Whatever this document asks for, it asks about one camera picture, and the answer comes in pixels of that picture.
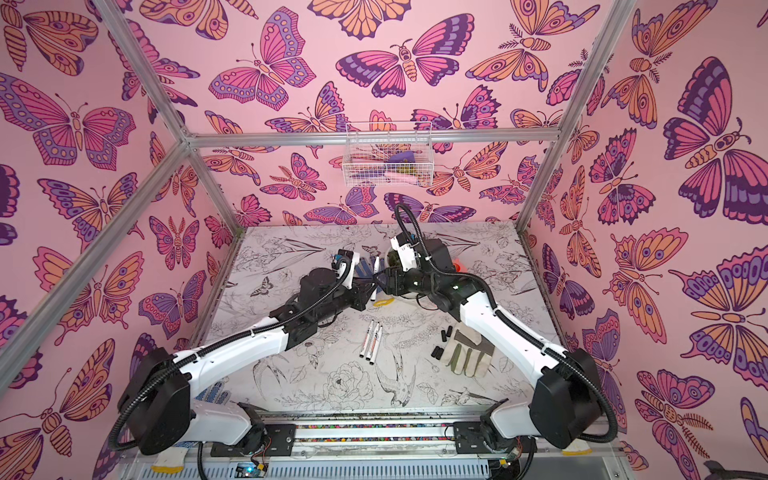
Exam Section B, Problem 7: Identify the aluminium frame horizontal bar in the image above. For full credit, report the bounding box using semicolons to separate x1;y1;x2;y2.
187;128;560;149

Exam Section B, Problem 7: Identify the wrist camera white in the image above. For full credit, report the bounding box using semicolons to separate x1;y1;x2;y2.
331;249;360;278
389;233;418;271

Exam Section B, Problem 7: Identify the aluminium frame post right rear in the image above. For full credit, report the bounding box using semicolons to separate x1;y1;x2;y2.
516;0;636;233

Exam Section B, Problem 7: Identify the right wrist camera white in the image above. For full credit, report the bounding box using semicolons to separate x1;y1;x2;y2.
389;233;418;271

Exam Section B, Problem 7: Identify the blue dotted knit glove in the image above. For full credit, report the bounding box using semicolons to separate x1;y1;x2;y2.
354;257;375;280

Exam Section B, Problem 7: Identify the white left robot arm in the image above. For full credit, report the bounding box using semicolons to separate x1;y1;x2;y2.
107;262;378;455

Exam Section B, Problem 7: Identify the white wire wall basket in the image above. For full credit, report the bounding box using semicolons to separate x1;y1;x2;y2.
340;121;435;188

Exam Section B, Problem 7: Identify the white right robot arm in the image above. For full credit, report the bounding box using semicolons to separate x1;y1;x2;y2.
375;202;619;450

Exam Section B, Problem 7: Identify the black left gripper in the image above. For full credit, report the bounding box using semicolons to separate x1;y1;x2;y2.
309;277;376;328

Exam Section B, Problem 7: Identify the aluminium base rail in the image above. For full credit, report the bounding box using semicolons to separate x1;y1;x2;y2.
113;416;634;479

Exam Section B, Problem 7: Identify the aluminium frame post left rear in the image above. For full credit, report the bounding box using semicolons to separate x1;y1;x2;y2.
94;0;241;234

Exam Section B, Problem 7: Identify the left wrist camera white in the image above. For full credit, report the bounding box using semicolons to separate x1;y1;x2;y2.
331;249;360;278

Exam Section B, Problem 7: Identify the blue dotted glove at base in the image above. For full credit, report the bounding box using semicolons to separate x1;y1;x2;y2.
195;382;231;405

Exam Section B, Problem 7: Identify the beige leather work glove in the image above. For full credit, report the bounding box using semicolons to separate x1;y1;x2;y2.
441;324;495;378

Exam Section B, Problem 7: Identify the aluminium frame post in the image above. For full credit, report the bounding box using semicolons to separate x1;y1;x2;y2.
516;0;636;233
94;0;241;234

